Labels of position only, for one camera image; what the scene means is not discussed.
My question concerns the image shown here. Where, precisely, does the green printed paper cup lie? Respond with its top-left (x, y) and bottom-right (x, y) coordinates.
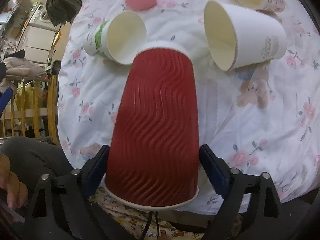
top-left (83, 11), bottom-right (147, 65)

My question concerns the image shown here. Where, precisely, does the plain white paper cup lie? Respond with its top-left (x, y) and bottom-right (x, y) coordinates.
top-left (203, 1), bottom-right (287, 71)

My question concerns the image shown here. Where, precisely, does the yellow wooden crib rail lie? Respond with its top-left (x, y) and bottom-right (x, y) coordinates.
top-left (1, 75), bottom-right (58, 144)

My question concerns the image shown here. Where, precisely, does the white washing machine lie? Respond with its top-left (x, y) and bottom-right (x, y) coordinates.
top-left (24, 3), bottom-right (61, 33)

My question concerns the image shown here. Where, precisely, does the white floral bed sheet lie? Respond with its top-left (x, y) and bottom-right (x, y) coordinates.
top-left (57, 0), bottom-right (319, 202)

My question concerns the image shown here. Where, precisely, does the red ribbed paper cup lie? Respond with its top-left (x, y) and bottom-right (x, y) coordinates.
top-left (105, 41), bottom-right (199, 211)

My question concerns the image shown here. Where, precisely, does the person's left hand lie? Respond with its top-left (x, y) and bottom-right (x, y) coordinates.
top-left (0, 154), bottom-right (28, 210)

